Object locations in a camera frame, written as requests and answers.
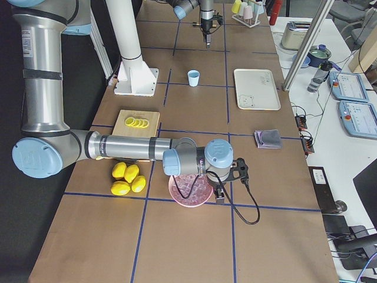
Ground blue teach pendant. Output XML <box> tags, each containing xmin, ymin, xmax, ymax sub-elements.
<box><xmin>329</xmin><ymin>71</ymin><xmax>369</xmax><ymax>103</ymax></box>
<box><xmin>338</xmin><ymin>100</ymin><xmax>376</xmax><ymax>140</ymax></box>

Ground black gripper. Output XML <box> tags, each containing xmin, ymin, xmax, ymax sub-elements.
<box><xmin>207</xmin><ymin>174</ymin><xmax>231</xmax><ymax>204</ymax></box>
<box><xmin>200</xmin><ymin>18</ymin><xmax>213</xmax><ymax>48</ymax></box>

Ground cream bear tray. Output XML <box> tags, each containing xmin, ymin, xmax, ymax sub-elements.
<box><xmin>233</xmin><ymin>68</ymin><xmax>281</xmax><ymax>111</ymax></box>

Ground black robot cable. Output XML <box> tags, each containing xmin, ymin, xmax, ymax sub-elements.
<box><xmin>171</xmin><ymin>170</ymin><xmax>260</xmax><ymax>225</ymax></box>

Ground steel muddler black tip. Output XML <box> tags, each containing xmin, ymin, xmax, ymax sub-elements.
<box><xmin>192</xmin><ymin>22</ymin><xmax>217</xmax><ymax>28</ymax></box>

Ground red bottle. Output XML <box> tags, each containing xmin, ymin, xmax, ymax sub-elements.
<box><xmin>269</xmin><ymin>0</ymin><xmax>283</xmax><ymax>26</ymax></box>

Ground clear water bottle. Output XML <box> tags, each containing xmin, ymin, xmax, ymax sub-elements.
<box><xmin>307</xmin><ymin>61</ymin><xmax>333</xmax><ymax>93</ymax></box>

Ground blue bowl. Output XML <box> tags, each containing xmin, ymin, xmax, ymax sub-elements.
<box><xmin>292</xmin><ymin>54</ymin><xmax>312</xmax><ymax>70</ymax></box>

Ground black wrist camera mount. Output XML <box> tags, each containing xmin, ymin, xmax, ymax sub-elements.
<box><xmin>227</xmin><ymin>157</ymin><xmax>249</xmax><ymax>186</ymax></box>

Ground yellow cup on rack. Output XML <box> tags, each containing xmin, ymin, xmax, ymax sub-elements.
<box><xmin>231</xmin><ymin>0</ymin><xmax>242</xmax><ymax>14</ymax></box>

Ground white cup rack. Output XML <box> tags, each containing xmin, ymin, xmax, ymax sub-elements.
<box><xmin>231</xmin><ymin>0</ymin><xmax>264</xmax><ymax>28</ymax></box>

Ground pink cup on rack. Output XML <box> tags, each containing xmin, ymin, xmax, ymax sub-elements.
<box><xmin>237</xmin><ymin>2</ymin><xmax>254</xmax><ymax>21</ymax></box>

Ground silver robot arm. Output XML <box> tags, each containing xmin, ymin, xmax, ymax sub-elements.
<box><xmin>167</xmin><ymin>0</ymin><xmax>214</xmax><ymax>48</ymax></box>
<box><xmin>11</xmin><ymin>1</ymin><xmax>236</xmax><ymax>203</ymax></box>

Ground lemon slices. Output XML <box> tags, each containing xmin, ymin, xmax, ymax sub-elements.
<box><xmin>124</xmin><ymin>116</ymin><xmax>150</xmax><ymax>129</ymax></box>

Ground silver toaster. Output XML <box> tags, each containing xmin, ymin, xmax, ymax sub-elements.
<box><xmin>281</xmin><ymin>21</ymin><xmax>311</xmax><ymax>51</ymax></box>

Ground yellow lemon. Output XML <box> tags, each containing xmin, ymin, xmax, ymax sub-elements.
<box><xmin>124</xmin><ymin>164</ymin><xmax>140</xmax><ymax>183</ymax></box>
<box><xmin>131</xmin><ymin>175</ymin><xmax>147</xmax><ymax>193</ymax></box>
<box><xmin>111</xmin><ymin>162</ymin><xmax>127</xmax><ymax>180</ymax></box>
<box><xmin>111</xmin><ymin>180</ymin><xmax>131</xmax><ymax>196</ymax></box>

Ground aluminium frame post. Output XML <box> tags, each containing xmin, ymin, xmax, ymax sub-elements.
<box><xmin>282</xmin><ymin>0</ymin><xmax>334</xmax><ymax>91</ymax></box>

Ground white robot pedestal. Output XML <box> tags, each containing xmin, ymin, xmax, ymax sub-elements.
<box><xmin>106</xmin><ymin>0</ymin><xmax>159</xmax><ymax>97</ymax></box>

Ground grey folded cloth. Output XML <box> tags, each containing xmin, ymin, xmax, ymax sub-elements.
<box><xmin>254</xmin><ymin>129</ymin><xmax>283</xmax><ymax>149</ymax></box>

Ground pink bowl of ice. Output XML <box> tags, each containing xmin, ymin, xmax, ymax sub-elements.
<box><xmin>168</xmin><ymin>175</ymin><xmax>213</xmax><ymax>208</ymax></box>

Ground light blue plastic cup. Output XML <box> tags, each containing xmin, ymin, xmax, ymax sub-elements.
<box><xmin>187</xmin><ymin>70</ymin><xmax>200</xmax><ymax>87</ymax></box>

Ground wooden cutting board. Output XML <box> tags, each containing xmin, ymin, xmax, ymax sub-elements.
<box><xmin>106</xmin><ymin>110</ymin><xmax>160</xmax><ymax>160</ymax></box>

